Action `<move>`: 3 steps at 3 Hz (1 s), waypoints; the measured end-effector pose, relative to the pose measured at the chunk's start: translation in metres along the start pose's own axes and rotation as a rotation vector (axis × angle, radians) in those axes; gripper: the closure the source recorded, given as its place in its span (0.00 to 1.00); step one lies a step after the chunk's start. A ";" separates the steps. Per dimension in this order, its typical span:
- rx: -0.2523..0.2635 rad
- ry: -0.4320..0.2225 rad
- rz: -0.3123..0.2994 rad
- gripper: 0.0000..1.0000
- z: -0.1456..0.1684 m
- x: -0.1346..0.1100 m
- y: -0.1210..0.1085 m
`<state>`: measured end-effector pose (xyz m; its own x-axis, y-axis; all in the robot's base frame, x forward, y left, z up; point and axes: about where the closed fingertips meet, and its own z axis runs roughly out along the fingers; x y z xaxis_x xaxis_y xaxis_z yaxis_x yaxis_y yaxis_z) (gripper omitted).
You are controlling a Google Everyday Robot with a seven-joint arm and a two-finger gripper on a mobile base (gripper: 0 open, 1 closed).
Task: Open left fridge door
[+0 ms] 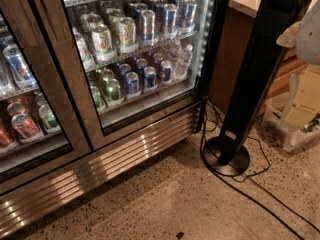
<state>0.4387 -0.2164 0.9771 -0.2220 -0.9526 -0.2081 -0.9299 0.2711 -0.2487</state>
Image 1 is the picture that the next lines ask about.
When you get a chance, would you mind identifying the white green can front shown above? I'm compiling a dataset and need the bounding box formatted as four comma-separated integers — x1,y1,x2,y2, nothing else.
91,24,116,61

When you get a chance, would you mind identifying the clear plastic storage bin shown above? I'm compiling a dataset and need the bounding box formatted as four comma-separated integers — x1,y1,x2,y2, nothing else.
262,92,320,152

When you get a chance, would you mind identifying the stainless steel display fridge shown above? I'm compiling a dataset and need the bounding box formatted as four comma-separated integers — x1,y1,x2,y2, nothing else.
0,0,229,237

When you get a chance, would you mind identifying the red soda can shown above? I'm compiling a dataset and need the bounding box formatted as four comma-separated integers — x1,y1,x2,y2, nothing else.
11,113,42,142
7,102,28,117

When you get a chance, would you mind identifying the wooden counter cabinet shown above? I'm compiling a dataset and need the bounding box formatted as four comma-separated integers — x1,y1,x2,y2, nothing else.
209,0,318,113

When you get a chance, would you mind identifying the white green can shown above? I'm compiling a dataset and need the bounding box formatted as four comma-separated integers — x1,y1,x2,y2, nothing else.
118,17,138,54
91,24,116,61

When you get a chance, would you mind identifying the red soda can front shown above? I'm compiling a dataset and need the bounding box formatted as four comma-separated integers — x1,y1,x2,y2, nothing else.
11,113,42,142

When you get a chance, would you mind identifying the green can bottom shelf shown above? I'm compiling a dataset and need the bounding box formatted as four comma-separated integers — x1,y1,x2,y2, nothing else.
105,78,123,106

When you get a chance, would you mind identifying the red soda can rear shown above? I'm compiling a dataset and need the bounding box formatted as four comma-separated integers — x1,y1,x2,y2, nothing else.
7,102,28,117

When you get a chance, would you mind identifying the green soda can left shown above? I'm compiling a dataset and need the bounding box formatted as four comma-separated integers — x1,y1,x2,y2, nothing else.
39,104,61,133

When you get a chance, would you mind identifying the glass fridge door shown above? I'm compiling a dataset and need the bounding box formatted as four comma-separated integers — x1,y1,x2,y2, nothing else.
34,0,220,150
0,0,90,195

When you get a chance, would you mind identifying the white green can right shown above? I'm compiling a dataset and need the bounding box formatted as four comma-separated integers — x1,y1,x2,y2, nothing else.
118,17,138,54

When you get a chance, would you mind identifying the small clear water bottle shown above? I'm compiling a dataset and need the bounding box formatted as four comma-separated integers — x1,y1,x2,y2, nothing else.
175,44,193,79

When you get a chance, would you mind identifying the black tower fan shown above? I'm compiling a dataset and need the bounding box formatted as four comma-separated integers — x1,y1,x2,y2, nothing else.
201,0,312,177

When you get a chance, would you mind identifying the tall silver blue can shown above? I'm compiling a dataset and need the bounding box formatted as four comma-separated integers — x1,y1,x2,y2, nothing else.
140,9,157,46

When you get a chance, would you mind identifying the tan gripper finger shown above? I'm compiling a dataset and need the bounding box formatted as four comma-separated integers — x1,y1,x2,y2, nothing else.
276,21,301,48
284,65,320,129

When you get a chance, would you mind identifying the blue can front left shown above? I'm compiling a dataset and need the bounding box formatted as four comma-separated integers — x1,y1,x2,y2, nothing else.
125,72,141,98

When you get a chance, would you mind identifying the tall silver can middle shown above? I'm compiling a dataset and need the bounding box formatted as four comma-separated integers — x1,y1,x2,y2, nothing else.
161,4,177,39

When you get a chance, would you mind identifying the blue can front middle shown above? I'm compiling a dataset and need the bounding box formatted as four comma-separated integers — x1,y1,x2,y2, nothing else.
143,66,157,91

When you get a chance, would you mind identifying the red can at edge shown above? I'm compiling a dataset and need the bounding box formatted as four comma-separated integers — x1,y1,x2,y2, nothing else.
0,125,16,152

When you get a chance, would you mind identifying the tall silver can right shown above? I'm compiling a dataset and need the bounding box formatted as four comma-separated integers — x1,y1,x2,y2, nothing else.
177,0,197,33

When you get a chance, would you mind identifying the blue can front right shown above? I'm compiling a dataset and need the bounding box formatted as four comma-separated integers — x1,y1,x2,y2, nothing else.
160,60,173,83

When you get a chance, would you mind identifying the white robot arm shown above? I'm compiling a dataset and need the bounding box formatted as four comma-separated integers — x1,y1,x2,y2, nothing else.
276,0,320,129

